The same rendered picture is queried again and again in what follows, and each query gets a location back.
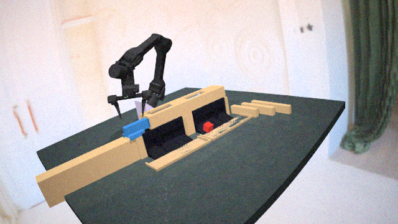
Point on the small red block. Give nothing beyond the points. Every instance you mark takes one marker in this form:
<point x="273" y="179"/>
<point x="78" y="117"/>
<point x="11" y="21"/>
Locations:
<point x="208" y="127"/>

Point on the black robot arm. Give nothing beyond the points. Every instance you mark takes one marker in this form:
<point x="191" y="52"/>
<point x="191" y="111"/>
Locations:
<point x="125" y="66"/>

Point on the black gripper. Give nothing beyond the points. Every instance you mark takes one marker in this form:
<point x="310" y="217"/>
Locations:
<point x="145" y="95"/>

